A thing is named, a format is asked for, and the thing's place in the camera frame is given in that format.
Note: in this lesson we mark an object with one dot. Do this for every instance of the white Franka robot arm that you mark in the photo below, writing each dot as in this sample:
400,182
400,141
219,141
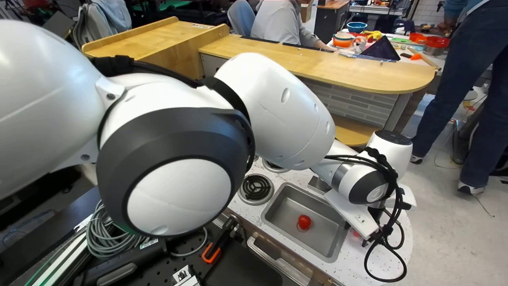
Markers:
52,106

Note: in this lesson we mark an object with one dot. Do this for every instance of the white speckled toy kitchen counter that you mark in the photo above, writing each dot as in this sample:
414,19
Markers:
382,263

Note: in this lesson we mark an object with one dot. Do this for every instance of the small black coil burner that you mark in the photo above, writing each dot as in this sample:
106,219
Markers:
274,168

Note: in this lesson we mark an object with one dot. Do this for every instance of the large black coil burner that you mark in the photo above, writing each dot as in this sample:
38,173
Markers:
255,189

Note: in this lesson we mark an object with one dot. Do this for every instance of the small red round toy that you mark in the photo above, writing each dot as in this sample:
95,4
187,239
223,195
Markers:
303,224

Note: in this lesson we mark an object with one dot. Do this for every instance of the long wooden kitchen shelf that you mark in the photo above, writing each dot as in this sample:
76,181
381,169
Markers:
327,66

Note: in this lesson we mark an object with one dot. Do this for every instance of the gray tiled back panel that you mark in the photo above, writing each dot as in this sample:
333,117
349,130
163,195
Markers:
354,104

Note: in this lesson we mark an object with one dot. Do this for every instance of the gray toy sink basin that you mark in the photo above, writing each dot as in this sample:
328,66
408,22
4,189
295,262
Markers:
317,233

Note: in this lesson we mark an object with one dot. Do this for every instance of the person in gray shirt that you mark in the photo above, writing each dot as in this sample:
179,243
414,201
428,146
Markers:
279,22

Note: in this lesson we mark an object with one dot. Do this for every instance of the blue chair back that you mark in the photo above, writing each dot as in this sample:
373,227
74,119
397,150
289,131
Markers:
239,17

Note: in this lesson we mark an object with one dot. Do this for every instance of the orange bowl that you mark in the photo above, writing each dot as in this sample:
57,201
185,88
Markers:
343,41

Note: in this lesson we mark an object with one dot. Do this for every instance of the wooden board panel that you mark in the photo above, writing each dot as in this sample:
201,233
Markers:
152,42

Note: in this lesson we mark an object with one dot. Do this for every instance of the white QR label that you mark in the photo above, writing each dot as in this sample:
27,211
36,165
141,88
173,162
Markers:
184,276

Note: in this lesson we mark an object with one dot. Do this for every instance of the blue bowl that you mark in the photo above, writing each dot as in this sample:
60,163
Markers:
357,26

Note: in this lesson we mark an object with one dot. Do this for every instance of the dark triangular object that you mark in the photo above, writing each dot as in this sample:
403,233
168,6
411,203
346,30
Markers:
381,49

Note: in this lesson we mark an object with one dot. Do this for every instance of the black perforated robot table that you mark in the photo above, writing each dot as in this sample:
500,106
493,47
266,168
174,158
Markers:
158,271

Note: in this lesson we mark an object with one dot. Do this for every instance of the gray blue jacket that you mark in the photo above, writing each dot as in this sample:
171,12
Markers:
100,19

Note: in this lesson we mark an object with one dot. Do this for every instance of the red tray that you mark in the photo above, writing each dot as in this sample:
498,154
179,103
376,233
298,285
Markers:
428,39

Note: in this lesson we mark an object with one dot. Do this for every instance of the person in blue jeans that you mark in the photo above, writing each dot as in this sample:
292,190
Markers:
465,81

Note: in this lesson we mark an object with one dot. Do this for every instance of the pale metal rail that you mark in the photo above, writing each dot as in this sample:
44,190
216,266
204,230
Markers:
52,265

